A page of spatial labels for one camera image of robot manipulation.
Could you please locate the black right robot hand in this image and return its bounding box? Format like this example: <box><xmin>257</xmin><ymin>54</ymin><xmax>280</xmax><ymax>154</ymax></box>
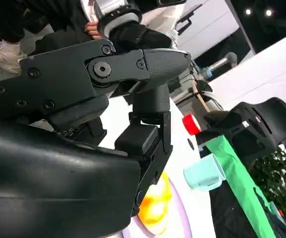
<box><xmin>0</xmin><ymin>38</ymin><xmax>192</xmax><ymax>238</ymax></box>

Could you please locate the green cloth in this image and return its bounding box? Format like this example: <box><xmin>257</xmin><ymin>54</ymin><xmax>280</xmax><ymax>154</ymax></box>
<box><xmin>206</xmin><ymin>135</ymin><xmax>276</xmax><ymax>238</ymax></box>

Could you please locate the person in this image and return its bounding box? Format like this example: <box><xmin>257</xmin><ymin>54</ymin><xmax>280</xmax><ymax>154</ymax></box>
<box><xmin>0</xmin><ymin>0</ymin><xmax>95</xmax><ymax>74</ymax></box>

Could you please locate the pale green mug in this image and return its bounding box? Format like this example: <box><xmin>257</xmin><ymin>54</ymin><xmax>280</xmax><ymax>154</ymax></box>
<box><xmin>183</xmin><ymin>153</ymin><xmax>227</xmax><ymax>192</ymax></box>

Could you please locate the lilac plate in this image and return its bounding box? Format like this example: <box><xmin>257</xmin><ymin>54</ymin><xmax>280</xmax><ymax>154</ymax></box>
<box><xmin>121</xmin><ymin>182</ymin><xmax>192</xmax><ymax>238</ymax></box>

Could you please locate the white partition board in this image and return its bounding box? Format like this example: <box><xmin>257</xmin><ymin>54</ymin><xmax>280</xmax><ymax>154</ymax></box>
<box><xmin>209</xmin><ymin>36</ymin><xmax>286</xmax><ymax>119</ymax></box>

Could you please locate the green leafy plant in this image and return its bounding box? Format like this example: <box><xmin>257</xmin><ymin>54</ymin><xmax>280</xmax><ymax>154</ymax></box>
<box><xmin>246</xmin><ymin>146</ymin><xmax>286</xmax><ymax>231</ymax></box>

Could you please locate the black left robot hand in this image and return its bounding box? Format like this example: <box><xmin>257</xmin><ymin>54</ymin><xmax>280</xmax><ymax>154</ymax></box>
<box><xmin>109</xmin><ymin>21</ymin><xmax>172</xmax><ymax>54</ymax></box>

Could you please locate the red cylindrical object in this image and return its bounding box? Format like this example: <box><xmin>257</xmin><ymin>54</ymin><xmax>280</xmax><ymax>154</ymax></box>
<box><xmin>181</xmin><ymin>114</ymin><xmax>202</xmax><ymax>136</ymax></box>

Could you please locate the wooden stick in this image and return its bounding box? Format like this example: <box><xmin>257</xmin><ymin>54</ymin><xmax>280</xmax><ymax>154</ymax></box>
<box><xmin>191</xmin><ymin>80</ymin><xmax>211</xmax><ymax>113</ymax></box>

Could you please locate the black office chair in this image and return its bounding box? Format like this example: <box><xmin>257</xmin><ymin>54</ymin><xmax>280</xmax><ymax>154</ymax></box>
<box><xmin>197</xmin><ymin>98</ymin><xmax>286</xmax><ymax>172</ymax></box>

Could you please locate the orange white toy bread roll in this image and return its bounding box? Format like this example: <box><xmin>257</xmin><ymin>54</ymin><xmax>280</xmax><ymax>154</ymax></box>
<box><xmin>136</xmin><ymin>172</ymin><xmax>173</xmax><ymax>236</ymax></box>

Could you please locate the black cloth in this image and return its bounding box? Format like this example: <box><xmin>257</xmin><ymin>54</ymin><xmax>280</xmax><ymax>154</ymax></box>
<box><xmin>209</xmin><ymin>183</ymin><xmax>260</xmax><ymax>238</ymax></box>

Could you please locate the person's hand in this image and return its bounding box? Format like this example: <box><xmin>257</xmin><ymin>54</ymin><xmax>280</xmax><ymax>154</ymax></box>
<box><xmin>84</xmin><ymin>21</ymin><xmax>103</xmax><ymax>40</ymax></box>

